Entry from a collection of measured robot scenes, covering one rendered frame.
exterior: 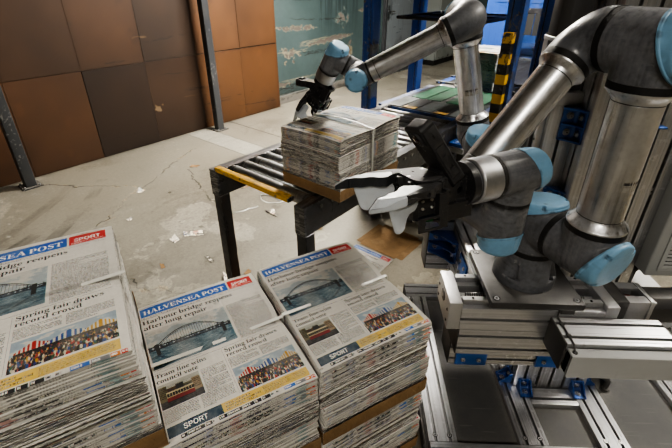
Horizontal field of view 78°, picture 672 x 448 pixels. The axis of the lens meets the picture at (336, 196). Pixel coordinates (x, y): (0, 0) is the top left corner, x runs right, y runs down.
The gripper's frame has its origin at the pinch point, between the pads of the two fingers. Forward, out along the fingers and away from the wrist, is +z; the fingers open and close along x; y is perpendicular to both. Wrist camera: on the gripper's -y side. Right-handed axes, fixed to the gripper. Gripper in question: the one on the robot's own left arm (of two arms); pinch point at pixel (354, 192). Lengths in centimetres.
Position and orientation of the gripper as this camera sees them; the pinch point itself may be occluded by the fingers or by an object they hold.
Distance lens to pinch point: 58.6
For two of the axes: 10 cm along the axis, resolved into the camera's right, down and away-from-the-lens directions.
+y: 0.6, 9.4, 3.5
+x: -3.9, -3.0, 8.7
